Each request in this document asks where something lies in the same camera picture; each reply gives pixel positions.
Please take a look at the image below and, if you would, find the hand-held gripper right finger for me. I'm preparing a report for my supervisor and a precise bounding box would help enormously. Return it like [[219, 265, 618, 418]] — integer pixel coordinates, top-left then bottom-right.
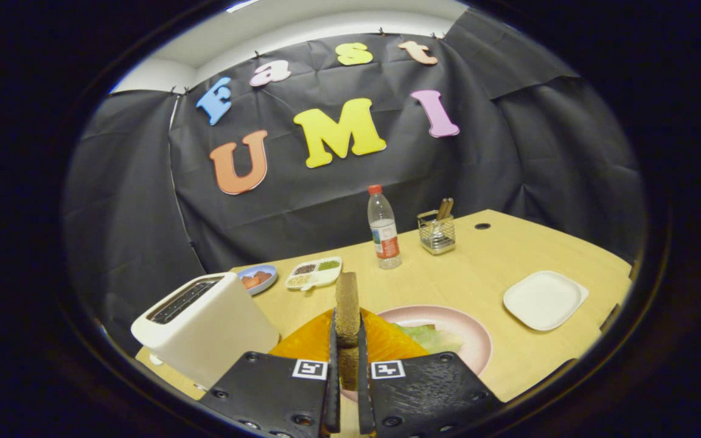
[[357, 309, 504, 438]]

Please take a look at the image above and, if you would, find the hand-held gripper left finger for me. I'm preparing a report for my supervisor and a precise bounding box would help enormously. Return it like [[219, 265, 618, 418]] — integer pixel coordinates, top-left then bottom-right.
[[197, 309, 342, 438]]

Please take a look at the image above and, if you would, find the brown bread slice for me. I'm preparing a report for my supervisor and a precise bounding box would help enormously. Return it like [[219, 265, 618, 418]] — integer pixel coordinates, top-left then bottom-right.
[[334, 271, 361, 392]]

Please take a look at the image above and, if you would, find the green lettuce leaf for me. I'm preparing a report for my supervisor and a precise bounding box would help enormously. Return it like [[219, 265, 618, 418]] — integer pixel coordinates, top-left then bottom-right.
[[394, 323, 466, 355]]

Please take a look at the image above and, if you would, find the white divided condiment tray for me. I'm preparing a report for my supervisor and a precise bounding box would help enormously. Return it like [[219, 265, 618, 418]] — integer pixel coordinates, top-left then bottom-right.
[[284, 255, 343, 291]]

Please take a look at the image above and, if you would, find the pink round plate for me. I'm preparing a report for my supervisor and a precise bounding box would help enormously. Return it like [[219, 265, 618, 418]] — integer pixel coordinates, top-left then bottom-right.
[[338, 305, 493, 402]]

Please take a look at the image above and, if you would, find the white toaster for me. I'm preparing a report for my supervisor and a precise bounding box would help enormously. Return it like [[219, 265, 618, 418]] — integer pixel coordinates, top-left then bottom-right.
[[130, 272, 281, 390]]

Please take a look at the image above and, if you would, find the small blue plate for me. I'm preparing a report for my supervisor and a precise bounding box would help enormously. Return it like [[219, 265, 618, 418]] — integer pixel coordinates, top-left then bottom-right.
[[237, 264, 279, 296]]

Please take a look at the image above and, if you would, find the clear water bottle red cap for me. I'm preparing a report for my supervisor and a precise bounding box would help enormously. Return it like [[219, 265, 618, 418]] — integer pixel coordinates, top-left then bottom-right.
[[367, 184, 403, 270]]

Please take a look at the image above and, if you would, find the black backdrop cloth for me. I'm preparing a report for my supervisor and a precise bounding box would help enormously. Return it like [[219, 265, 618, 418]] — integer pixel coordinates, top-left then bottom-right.
[[61, 9, 646, 360]]

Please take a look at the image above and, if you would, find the white square plate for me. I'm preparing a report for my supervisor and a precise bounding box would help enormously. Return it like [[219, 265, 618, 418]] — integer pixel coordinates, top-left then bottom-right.
[[503, 270, 590, 332]]

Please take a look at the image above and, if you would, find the metal wire utensil holder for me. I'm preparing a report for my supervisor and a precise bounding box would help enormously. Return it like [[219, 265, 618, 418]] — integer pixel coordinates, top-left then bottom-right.
[[417, 210, 457, 256]]

